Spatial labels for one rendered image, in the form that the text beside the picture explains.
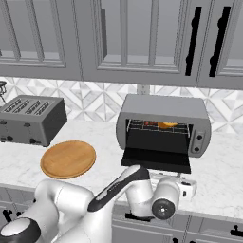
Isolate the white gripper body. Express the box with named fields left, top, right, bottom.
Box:
left=148, top=170, right=198, bottom=201

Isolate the black toaster oven door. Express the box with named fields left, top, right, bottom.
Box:
left=120, top=146, right=193, bottom=175

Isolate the baguette bread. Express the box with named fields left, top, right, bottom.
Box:
left=157, top=121, right=179, bottom=130

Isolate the grey toaster oven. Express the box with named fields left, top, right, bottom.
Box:
left=115, top=93, right=213, bottom=159

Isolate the grey four-slot toaster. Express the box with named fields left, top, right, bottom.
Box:
left=0, top=94, right=68, bottom=148

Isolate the grey drawer front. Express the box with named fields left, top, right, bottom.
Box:
left=188, top=215, right=243, bottom=243
left=111, top=203, right=194, bottom=243
left=0, top=185, right=37, bottom=229

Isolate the round wooden board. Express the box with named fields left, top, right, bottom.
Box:
left=40, top=140, right=98, bottom=180

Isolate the black drawer handle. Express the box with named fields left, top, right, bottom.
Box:
left=230, top=224, right=243, bottom=237
left=0, top=208, right=22, bottom=224
left=124, top=212, right=154, bottom=221

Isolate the wire toaster oven rack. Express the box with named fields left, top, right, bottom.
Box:
left=126, top=119, right=191, bottom=136

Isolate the white wall socket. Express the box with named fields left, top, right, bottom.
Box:
left=136, top=84, right=151, bottom=96

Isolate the grey wall cupboard door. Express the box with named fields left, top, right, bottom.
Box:
left=196, top=0, right=243, bottom=91
left=73, top=0, right=205, bottom=88
left=0, top=0, right=84, bottom=82

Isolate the black cupboard door handle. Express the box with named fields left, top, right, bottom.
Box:
left=184, top=6, right=203, bottom=77
left=208, top=6, right=233, bottom=78

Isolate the black wire stand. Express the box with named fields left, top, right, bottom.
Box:
left=0, top=80, right=9, bottom=105

